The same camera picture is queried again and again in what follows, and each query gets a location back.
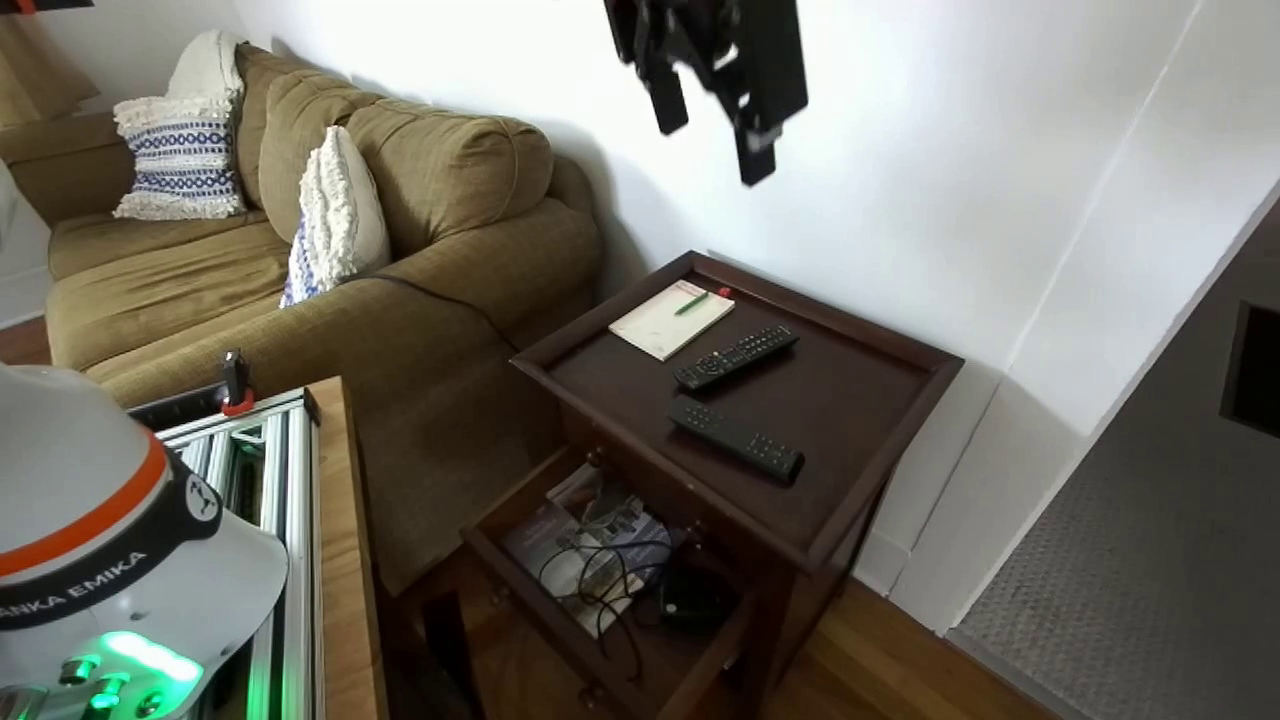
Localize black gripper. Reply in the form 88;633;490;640
601;0;811;194

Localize black alarm power cord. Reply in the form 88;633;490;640
567;521;701;647

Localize dark wooden cabinet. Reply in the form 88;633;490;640
456;250;968;720

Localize wooden cabinet drawer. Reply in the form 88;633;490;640
459;446;759;720

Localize cream paper notepad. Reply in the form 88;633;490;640
604;277;739;365

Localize black remote control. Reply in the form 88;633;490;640
669;396;809;487
670;325;803;396

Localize white ribbed pillow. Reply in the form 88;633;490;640
276;126;393;313

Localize olive fabric sofa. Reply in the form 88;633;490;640
0;18;607;594

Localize New Jersey Pennsylvania map brochure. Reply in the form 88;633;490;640
548;461;679;576

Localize Iowa Nebraska map brochure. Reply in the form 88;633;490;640
501;496;633;633

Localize blue striped white pillow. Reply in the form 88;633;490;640
108;94;250;225

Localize red black clamp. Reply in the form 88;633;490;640
214;347;261;419

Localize light wooden stand board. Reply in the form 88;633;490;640
304;375;393;720

